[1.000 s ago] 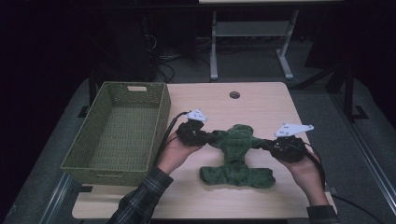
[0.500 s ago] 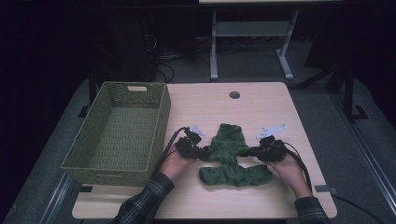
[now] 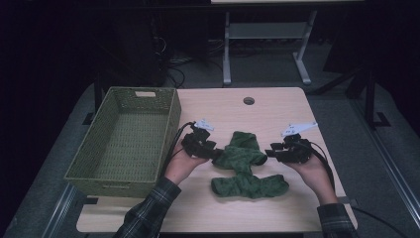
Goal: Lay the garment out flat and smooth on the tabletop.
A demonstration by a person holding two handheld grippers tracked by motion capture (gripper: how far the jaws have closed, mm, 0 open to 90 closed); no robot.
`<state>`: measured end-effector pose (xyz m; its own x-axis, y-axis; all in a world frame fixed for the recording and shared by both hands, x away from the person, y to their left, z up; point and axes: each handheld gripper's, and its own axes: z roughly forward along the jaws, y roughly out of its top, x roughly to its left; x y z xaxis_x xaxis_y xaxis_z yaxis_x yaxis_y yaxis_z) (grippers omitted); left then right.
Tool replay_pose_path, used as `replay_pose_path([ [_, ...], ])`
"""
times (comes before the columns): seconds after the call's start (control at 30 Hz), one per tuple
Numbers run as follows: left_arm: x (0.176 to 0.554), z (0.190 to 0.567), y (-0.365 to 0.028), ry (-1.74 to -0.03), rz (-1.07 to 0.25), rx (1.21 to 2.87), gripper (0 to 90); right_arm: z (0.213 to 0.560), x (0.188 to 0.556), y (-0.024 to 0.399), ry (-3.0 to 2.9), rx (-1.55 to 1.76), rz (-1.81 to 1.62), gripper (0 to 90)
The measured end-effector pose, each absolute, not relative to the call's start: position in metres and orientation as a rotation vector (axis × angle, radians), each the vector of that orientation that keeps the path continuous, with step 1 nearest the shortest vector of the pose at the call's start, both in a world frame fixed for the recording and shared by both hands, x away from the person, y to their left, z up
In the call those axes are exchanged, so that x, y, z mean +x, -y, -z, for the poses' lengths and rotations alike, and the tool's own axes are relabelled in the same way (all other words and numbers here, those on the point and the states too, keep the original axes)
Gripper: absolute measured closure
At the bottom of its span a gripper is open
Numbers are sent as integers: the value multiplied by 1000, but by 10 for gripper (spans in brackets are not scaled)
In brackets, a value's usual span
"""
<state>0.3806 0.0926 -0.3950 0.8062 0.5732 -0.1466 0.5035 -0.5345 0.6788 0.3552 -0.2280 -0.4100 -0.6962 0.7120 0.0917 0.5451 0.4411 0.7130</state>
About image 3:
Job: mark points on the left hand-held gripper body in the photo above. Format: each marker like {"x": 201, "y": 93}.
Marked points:
{"x": 198, "y": 143}

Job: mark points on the black metal post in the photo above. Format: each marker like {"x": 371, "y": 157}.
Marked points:
{"x": 97, "y": 94}

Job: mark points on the grey metal stand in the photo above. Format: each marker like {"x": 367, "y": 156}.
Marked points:
{"x": 267, "y": 30}

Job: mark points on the person's left hand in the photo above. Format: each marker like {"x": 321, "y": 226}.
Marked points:
{"x": 180, "y": 165}

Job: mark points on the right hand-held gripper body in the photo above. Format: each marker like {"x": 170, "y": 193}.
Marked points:
{"x": 297, "y": 150}

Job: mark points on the green sock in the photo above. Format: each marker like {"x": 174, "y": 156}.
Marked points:
{"x": 241, "y": 153}
{"x": 251, "y": 186}

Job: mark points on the black metal stand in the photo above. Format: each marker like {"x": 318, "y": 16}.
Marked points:
{"x": 370, "y": 99}

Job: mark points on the grey tape strip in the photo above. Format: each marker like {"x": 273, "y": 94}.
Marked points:
{"x": 348, "y": 200}

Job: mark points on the person's right hand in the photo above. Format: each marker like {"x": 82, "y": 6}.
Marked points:
{"x": 318, "y": 178}

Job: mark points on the green woven basket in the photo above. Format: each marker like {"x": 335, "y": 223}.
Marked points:
{"x": 125, "y": 139}

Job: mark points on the black tape strip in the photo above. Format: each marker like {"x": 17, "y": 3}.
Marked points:
{"x": 91, "y": 201}

